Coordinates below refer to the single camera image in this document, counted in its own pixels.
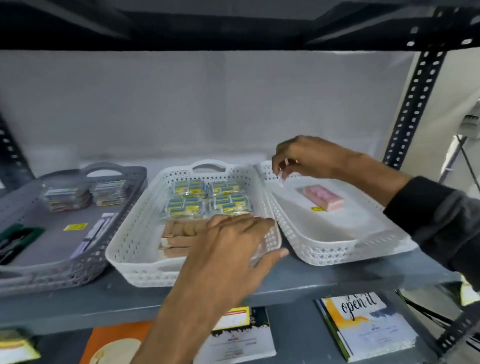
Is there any dark grey sleeve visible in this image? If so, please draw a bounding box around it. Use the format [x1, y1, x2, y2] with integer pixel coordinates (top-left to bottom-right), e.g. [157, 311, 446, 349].
[382, 176, 480, 293]

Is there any grey plastic basket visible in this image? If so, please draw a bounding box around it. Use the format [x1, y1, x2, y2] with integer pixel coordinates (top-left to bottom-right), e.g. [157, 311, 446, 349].
[0, 162, 148, 298]

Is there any white electrical box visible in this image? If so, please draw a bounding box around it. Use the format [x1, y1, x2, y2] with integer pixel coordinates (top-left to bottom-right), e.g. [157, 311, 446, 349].
[459, 100, 480, 140]

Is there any person's left hand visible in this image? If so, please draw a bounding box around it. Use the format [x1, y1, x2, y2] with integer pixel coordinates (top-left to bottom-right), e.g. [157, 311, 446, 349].
[165, 214, 290, 313]

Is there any dark metal shelf rack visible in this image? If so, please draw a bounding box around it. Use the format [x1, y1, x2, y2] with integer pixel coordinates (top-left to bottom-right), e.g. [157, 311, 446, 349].
[0, 0, 480, 364]

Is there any clear pack of small boxes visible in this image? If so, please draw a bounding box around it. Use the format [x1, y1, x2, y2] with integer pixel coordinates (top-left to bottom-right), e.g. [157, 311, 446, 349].
[41, 183, 93, 213]
[90, 179, 130, 207]

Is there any pink eraser box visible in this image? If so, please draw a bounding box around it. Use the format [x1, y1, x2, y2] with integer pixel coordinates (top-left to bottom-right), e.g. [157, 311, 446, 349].
[302, 185, 345, 212]

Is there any white black booklet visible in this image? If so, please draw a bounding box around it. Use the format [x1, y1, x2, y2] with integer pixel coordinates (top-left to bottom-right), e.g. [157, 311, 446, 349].
[193, 307, 277, 364]

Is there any person's right hand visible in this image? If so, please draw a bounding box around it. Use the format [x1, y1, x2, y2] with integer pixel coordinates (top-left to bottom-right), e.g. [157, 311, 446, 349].
[272, 135, 357, 184]

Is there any black cable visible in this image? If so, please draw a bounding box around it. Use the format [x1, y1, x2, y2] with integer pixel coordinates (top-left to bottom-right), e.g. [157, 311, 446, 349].
[439, 135, 480, 193]

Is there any white yellow lettered book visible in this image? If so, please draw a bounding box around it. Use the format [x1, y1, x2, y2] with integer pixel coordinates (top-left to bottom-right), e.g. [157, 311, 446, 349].
[315, 292, 419, 363]

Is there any person's left forearm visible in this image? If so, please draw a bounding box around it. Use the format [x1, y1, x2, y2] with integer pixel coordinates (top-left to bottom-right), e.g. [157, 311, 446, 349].
[130, 292, 246, 364]

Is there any blue yellow packet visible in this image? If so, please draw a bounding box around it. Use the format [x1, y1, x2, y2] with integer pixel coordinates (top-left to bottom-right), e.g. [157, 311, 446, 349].
[211, 181, 241, 196]
[212, 194, 252, 216]
[173, 179, 207, 198]
[167, 197, 203, 218]

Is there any white plastic basket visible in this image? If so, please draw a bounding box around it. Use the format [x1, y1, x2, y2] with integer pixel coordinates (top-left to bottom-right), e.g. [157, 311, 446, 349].
[255, 160, 419, 267]
[106, 159, 283, 288]

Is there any orange book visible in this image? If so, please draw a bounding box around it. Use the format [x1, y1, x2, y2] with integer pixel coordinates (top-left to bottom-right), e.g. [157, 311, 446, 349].
[79, 320, 153, 364]

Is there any small pink white eraser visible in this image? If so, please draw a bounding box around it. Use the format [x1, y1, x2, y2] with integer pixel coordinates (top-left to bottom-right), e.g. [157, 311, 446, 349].
[277, 158, 299, 188]

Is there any white purple strip packet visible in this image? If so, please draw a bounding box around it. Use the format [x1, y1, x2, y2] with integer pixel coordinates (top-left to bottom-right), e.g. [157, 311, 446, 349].
[69, 213, 117, 259]

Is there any person's right forearm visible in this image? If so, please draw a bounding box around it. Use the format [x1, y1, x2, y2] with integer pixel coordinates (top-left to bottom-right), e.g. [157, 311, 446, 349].
[343, 150, 414, 208]

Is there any green black packet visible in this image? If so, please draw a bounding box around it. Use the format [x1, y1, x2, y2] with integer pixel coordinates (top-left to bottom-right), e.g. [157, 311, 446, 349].
[0, 224, 46, 265]

